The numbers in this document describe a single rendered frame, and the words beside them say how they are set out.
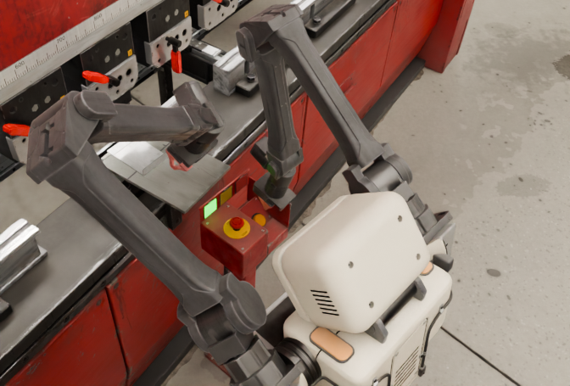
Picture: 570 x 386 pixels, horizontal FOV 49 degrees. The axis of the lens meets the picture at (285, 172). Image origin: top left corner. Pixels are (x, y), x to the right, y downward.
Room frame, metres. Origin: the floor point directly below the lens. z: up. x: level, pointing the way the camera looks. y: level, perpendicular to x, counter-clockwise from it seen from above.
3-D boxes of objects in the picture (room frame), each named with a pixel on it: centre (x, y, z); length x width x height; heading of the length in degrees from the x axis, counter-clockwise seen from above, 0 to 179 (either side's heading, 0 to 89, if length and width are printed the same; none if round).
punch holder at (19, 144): (0.93, 0.53, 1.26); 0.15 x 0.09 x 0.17; 151
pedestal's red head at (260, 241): (1.10, 0.10, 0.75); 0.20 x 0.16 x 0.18; 144
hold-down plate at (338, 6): (1.98, -0.11, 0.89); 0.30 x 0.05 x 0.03; 151
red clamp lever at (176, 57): (1.24, 0.29, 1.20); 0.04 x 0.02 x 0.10; 61
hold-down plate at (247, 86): (1.63, 0.08, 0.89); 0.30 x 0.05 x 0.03; 151
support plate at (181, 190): (1.06, 0.29, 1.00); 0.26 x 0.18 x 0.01; 61
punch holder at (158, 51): (1.28, 0.34, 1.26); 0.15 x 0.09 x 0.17; 151
